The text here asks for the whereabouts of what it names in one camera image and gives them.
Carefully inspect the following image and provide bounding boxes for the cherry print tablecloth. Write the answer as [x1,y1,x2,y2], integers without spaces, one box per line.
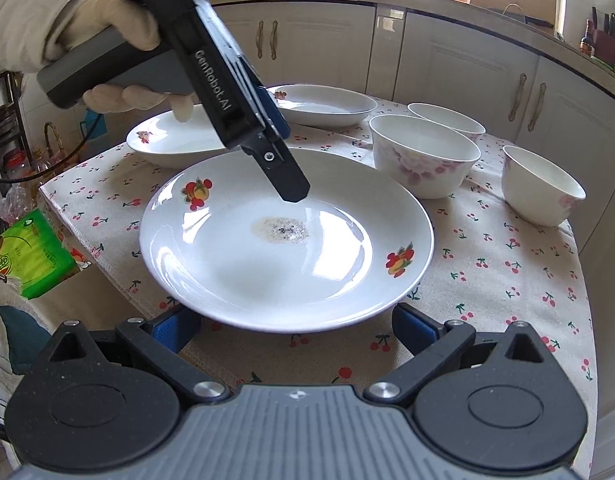
[38,95,598,396]

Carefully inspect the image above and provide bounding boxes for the green tissue packet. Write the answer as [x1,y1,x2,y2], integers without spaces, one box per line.
[0,210,81,301]

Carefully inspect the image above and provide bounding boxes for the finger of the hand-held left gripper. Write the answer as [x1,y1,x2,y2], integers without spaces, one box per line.
[252,85,292,140]
[240,127,309,204]

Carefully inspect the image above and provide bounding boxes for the person's left forearm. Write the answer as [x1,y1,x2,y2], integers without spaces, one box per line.
[0,0,73,78]

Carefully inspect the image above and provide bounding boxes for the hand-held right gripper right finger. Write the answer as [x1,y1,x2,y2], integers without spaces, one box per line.
[365,302,563,408]

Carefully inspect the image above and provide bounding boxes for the metal storage rack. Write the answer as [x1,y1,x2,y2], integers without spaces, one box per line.
[0,72,31,161]

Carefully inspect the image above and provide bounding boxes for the white fruit print plate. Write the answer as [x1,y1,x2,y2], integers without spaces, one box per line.
[139,147,435,333]
[266,84,378,127]
[126,105,238,168]

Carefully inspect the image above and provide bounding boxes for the person's left hand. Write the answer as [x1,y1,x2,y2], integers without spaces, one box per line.
[58,0,199,123]

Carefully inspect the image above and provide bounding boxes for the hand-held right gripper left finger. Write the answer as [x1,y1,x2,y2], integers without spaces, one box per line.
[38,305,233,408]

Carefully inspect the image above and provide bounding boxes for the white floral bowl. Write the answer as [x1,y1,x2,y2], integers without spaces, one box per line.
[369,114,482,200]
[407,102,487,141]
[502,145,587,227]

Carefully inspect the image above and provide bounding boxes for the white patterned apron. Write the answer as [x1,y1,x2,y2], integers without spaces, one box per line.
[0,270,58,441]

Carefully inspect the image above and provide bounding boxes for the dark red knife block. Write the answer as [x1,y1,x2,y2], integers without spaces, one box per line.
[590,6,615,62]

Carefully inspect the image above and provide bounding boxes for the white cabinet door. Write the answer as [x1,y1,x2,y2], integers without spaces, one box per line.
[393,12,541,133]
[515,57,615,241]
[211,4,269,92]
[266,2,377,97]

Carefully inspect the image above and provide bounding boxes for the black cable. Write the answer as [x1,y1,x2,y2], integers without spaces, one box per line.
[0,110,103,184]

